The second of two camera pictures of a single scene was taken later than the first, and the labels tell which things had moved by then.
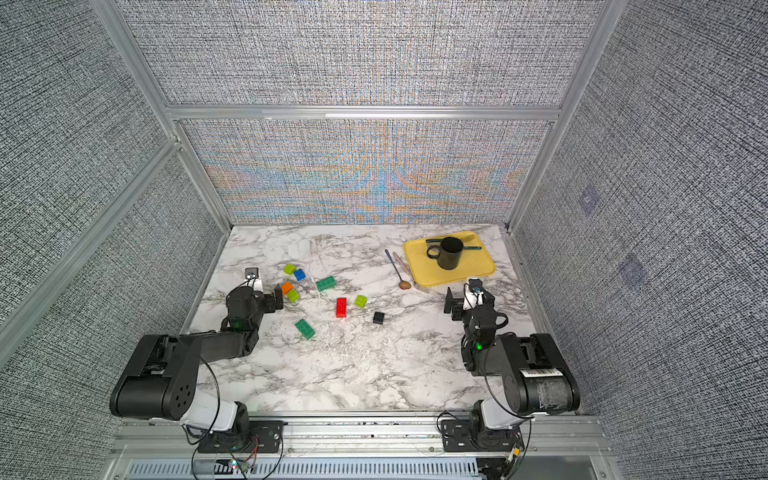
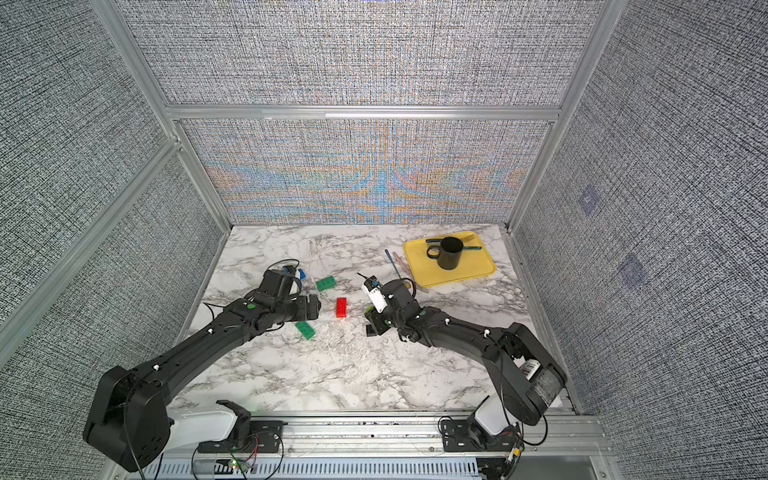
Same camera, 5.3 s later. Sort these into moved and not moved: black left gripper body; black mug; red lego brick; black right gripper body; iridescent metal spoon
Moved: black right gripper body; black left gripper body
Not moved: black mug; red lego brick; iridescent metal spoon
